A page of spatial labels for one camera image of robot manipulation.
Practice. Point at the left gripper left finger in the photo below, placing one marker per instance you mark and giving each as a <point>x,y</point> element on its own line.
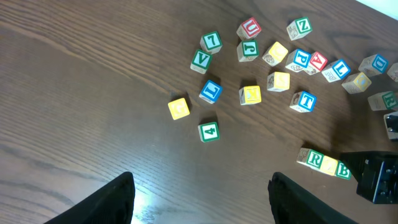
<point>113,203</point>

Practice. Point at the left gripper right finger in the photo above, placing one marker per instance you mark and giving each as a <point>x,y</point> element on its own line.
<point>292,204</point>

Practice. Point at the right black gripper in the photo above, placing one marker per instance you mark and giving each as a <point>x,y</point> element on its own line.
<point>376,173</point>

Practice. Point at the yellow O block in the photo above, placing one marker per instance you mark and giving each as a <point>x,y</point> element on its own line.
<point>356,83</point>
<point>328,165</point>

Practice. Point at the green r block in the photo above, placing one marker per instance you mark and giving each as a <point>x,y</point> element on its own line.
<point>383,101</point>
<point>310,158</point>

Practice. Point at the blue T block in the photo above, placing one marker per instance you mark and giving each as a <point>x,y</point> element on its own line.
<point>303,102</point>

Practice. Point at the red I block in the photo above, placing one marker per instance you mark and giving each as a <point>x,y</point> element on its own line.
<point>393,72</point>

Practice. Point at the blue D block top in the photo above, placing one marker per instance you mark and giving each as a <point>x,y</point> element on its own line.
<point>373,65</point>

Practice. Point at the blue l block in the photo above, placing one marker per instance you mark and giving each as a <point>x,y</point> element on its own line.
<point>336,71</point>
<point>211,92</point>

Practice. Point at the green 4 block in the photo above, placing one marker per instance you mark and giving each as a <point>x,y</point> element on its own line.
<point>209,132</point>

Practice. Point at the yellow block far left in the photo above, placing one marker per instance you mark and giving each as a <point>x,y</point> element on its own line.
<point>178,108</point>

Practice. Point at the yellow block centre left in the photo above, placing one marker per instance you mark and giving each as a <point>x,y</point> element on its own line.
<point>249,95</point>

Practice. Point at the yellow S block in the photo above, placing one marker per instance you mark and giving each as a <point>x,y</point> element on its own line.
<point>278,81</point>

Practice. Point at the red A block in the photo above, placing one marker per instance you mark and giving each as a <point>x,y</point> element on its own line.
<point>316,63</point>

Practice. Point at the blue P block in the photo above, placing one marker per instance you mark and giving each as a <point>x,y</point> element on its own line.
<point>298,60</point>

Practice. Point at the blue L block left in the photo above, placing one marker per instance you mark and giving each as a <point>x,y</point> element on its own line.
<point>211,92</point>

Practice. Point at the yellow block upper left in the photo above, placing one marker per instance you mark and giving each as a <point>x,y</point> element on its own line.
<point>275,54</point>

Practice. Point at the green J block left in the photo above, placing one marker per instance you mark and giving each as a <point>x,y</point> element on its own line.
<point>247,51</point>

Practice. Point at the green Z block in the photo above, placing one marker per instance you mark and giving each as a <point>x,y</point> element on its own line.
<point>299,28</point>

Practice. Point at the green V block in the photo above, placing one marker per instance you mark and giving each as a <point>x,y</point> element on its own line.
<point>201,61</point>

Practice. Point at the red U block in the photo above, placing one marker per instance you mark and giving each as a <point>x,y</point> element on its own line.
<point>249,29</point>

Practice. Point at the green 7 block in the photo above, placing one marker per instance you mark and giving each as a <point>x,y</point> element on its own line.
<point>211,42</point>

